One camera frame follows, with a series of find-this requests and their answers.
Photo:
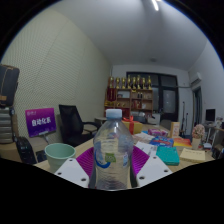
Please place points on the teal book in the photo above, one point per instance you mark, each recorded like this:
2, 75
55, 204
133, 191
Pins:
167, 155

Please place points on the purple sign board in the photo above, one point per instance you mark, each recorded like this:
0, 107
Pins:
40, 122

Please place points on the black office chair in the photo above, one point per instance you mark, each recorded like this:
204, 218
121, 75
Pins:
71, 123

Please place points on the orange book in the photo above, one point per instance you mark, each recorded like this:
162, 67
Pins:
182, 142

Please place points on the black bag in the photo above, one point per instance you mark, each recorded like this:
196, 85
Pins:
25, 150

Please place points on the yellow notebook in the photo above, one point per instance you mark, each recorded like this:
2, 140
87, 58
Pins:
192, 155

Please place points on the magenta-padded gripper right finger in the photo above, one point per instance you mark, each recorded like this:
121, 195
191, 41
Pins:
140, 160

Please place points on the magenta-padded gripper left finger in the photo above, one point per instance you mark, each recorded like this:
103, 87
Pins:
85, 163

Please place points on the orange standing box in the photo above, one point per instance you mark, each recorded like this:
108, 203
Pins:
175, 129

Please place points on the pink packet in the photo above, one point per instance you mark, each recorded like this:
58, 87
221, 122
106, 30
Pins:
157, 132

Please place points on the ceiling tube light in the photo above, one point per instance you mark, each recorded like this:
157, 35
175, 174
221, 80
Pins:
155, 4

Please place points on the pale green ribbed cup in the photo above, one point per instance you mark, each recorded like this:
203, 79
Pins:
58, 156

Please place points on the clear plastic water bottle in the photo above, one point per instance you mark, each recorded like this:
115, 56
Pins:
112, 150

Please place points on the pink flowers in white pot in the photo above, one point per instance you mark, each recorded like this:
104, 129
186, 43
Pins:
198, 131

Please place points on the blue book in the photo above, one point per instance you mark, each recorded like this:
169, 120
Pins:
161, 141

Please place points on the white wall air conditioner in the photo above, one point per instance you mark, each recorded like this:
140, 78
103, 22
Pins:
195, 79

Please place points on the black framed glass door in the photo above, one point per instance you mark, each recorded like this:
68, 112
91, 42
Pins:
166, 96

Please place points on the small round side table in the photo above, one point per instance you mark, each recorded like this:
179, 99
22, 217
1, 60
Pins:
100, 120

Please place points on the red shelf unit with trophies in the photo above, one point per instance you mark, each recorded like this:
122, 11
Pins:
133, 98

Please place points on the black computer monitor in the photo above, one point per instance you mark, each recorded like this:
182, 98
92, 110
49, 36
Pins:
210, 115

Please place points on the black tripod stand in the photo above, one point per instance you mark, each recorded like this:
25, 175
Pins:
184, 120

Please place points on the yellow gift box red ribbon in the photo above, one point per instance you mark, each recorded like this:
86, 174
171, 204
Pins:
136, 126

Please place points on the grey ribbed suitcase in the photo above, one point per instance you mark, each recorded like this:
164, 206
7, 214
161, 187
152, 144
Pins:
6, 125

